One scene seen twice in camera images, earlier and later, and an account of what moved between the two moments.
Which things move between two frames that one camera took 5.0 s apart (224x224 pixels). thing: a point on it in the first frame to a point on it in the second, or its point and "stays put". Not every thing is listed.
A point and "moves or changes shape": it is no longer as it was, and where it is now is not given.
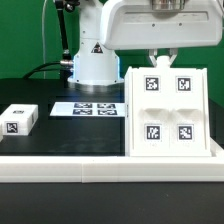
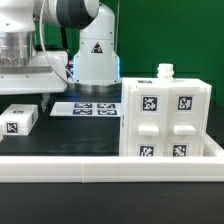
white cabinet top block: x=18 y=119 stays put
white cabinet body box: x=168 y=110 moves or changes shape
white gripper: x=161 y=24 to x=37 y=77
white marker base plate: x=95 y=109 stays put
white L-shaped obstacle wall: x=115 y=169 stays put
